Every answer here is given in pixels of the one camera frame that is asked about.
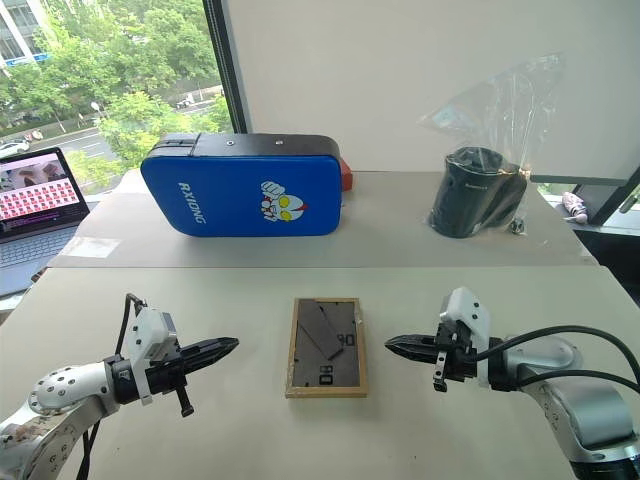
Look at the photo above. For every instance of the black cylinder in plastic bag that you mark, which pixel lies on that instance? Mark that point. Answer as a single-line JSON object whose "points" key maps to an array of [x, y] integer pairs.
{"points": [[505, 110]]}

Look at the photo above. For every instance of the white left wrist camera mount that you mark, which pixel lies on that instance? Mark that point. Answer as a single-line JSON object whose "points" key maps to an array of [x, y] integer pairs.
{"points": [[147, 330]]}

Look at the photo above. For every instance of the grey open laptop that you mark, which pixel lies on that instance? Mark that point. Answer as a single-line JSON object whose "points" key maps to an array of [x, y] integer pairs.
{"points": [[35, 220]]}

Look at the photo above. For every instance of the pink folded umbrella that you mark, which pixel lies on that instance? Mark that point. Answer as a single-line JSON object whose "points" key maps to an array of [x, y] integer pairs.
{"points": [[574, 207]]}

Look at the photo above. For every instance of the small metal fitting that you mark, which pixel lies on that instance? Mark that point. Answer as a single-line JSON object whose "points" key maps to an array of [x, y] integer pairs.
{"points": [[517, 225]]}

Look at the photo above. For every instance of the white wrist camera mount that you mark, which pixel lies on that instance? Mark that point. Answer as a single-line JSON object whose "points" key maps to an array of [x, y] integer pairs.
{"points": [[472, 315], [147, 330]]}

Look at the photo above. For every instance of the wooden picture frame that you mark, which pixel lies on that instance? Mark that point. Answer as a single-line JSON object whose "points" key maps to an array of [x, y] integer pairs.
{"points": [[325, 350]]}

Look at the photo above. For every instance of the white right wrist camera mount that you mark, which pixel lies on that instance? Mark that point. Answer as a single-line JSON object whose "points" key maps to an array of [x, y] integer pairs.
{"points": [[472, 315]]}

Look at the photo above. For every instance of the blue cartoon kick pad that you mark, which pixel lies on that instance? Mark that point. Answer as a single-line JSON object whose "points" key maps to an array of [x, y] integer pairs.
{"points": [[240, 195]]}

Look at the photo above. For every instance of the clear tape patch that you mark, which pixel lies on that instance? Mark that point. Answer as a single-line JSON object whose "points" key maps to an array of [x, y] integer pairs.
{"points": [[92, 247]]}

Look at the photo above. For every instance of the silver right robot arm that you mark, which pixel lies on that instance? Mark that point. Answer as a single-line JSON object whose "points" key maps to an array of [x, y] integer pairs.
{"points": [[585, 405]]}

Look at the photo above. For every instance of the red block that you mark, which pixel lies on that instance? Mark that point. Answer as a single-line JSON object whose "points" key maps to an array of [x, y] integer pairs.
{"points": [[348, 175]]}

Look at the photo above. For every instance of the white parked car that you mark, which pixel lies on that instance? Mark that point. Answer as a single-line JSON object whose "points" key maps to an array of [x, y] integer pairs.
{"points": [[14, 147]]}

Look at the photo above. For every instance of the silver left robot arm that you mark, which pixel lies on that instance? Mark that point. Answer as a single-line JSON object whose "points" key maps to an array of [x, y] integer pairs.
{"points": [[65, 387]]}

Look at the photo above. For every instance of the black cylindrical container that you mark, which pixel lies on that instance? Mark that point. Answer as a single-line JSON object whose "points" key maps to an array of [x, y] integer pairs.
{"points": [[470, 195]]}

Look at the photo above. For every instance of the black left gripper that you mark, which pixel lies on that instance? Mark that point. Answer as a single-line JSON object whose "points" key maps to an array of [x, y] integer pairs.
{"points": [[162, 372]]}

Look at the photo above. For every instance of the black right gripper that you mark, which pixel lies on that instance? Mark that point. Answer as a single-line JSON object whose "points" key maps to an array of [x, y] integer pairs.
{"points": [[457, 362]]}

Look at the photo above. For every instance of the black window frame post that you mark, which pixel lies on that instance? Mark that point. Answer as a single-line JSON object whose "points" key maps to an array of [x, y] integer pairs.
{"points": [[227, 70]]}

